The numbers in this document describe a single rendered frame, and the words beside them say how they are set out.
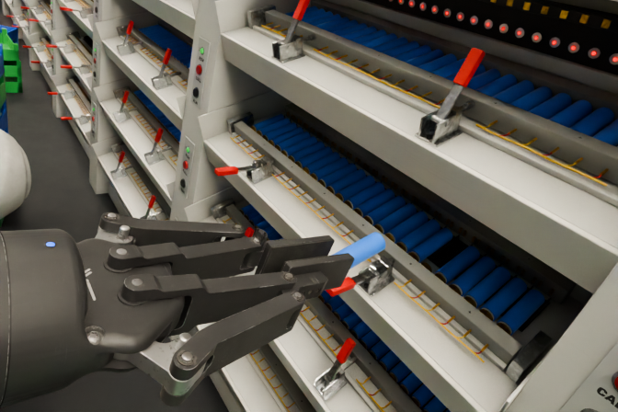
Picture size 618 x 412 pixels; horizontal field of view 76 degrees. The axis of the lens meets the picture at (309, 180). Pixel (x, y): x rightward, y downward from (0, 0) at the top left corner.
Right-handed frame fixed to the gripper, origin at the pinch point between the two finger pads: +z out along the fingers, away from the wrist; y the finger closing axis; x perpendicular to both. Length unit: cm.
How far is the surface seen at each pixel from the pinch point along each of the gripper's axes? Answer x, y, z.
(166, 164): -26, -69, 23
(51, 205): -65, -112, 10
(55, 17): -18, -186, 18
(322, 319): -22.8, -10.9, 24.4
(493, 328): -3.5, 9.7, 20.4
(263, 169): -6.0, -28.8, 17.6
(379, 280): -6.4, -2.0, 17.0
